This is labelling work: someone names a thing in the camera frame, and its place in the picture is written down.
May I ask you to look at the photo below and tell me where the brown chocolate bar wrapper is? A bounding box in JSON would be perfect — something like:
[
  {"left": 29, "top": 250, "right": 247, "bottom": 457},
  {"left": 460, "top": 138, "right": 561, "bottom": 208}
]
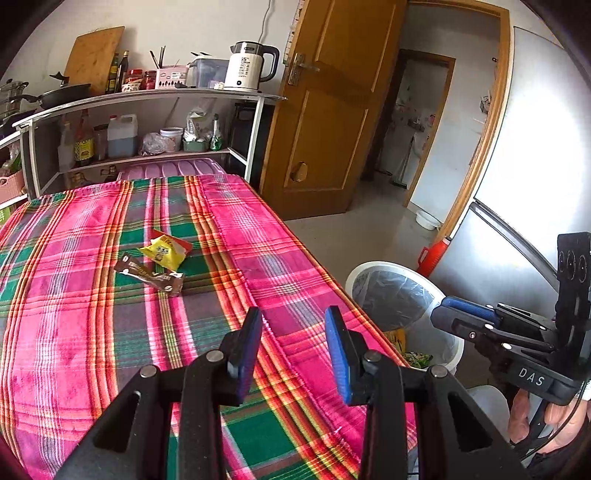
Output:
[{"left": 114, "top": 252, "right": 184, "bottom": 296}]

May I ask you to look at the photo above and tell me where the bamboo cutting board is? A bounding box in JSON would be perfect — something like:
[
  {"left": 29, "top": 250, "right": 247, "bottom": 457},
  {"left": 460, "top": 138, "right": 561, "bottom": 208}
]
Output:
[{"left": 63, "top": 26, "right": 124, "bottom": 96}]

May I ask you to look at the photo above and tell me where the pink utensil holder box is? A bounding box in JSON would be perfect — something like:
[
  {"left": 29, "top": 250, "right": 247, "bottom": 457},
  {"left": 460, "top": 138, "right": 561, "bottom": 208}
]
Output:
[{"left": 155, "top": 65, "right": 188, "bottom": 90}]

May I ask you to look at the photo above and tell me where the brown wooden door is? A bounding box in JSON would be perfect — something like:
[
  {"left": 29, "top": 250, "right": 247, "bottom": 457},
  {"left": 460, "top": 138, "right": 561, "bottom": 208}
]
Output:
[{"left": 260, "top": 0, "right": 407, "bottom": 220}]

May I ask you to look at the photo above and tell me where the white electric kettle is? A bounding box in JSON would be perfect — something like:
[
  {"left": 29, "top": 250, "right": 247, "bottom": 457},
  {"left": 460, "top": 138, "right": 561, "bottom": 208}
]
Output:
[{"left": 224, "top": 41, "right": 280, "bottom": 91}]

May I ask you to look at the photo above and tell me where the black frying pan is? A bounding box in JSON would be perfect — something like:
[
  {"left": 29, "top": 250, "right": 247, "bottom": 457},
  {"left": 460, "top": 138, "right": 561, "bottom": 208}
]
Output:
[{"left": 13, "top": 72, "right": 91, "bottom": 110}]

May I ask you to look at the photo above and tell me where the small yellow snack packet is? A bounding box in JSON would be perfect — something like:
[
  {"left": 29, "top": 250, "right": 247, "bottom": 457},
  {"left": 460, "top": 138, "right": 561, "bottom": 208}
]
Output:
[{"left": 139, "top": 229, "right": 192, "bottom": 272}]

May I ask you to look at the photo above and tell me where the silver refrigerator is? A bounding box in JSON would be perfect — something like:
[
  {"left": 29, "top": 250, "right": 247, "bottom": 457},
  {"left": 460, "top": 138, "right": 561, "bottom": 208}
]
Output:
[{"left": 430, "top": 28, "right": 590, "bottom": 317}]

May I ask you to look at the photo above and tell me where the pink plastic basket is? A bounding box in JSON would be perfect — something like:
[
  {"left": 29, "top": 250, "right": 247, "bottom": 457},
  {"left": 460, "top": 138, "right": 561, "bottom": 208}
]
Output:
[{"left": 0, "top": 170, "right": 25, "bottom": 204}]

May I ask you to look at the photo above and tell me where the white metal shelf rack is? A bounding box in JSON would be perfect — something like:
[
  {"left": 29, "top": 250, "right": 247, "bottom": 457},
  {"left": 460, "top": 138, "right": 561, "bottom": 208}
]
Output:
[{"left": 1, "top": 87, "right": 281, "bottom": 205}]

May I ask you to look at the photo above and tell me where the clear plastic storage box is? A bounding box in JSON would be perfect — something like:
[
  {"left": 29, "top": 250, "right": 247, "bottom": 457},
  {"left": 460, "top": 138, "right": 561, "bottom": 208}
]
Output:
[{"left": 186, "top": 56, "right": 228, "bottom": 89}]

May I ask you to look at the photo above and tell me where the pink plastic tray lid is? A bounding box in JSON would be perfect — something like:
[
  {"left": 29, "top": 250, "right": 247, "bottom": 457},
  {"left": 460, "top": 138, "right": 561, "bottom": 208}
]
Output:
[{"left": 117, "top": 157, "right": 225, "bottom": 181}]

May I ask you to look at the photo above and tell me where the red thermos bottle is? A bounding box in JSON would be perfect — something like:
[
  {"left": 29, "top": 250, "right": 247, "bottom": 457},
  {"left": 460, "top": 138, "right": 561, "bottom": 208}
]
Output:
[{"left": 417, "top": 237, "right": 451, "bottom": 278}]

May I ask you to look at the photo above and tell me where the pink plaid tablecloth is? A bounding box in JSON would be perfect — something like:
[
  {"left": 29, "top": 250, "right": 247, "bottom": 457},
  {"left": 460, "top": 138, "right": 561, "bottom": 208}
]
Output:
[{"left": 1, "top": 174, "right": 393, "bottom": 479}]

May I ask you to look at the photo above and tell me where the person's right hand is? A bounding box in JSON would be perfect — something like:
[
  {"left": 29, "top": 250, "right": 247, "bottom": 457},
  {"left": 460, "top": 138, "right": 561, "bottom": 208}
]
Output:
[{"left": 507, "top": 387, "right": 591, "bottom": 455}]

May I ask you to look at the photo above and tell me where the white trash bin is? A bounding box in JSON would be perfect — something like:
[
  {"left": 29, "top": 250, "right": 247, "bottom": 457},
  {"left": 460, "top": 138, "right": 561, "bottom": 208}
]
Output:
[{"left": 346, "top": 261, "right": 464, "bottom": 373}]

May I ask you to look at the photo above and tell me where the dark sauce bottle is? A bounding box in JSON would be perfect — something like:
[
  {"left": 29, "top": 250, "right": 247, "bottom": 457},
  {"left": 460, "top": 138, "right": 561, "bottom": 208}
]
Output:
[{"left": 74, "top": 109, "right": 95, "bottom": 166}]

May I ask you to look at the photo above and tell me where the white oil jug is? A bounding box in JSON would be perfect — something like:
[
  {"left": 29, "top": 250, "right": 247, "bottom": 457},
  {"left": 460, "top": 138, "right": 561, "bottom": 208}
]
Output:
[{"left": 107, "top": 114, "right": 138, "bottom": 159}]

